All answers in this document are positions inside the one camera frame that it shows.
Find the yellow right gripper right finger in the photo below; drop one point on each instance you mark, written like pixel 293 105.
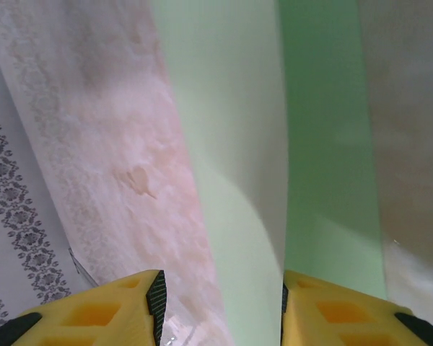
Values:
pixel 346 313

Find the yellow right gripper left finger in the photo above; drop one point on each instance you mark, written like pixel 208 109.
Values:
pixel 94 313

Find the light green paper sheet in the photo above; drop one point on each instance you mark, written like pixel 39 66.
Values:
pixel 238 108

